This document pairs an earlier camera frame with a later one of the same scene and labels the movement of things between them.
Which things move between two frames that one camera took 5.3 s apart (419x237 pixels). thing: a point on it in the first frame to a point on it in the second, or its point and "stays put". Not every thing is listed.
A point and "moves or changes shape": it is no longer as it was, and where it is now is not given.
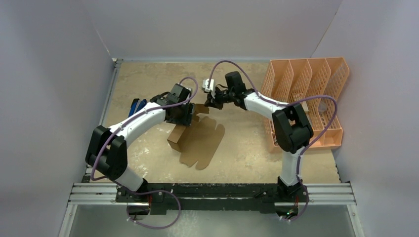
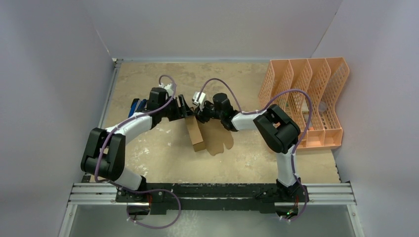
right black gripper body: [215, 99] to [201, 112]
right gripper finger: [212, 103] to [200, 115]
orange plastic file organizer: [315, 82] stays put
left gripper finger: [186, 120] to [176, 113]
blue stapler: [137, 105] stays put
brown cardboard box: [197, 142] moves or changes shape
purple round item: [322, 106] stays put
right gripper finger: [221, 97] to [209, 111]
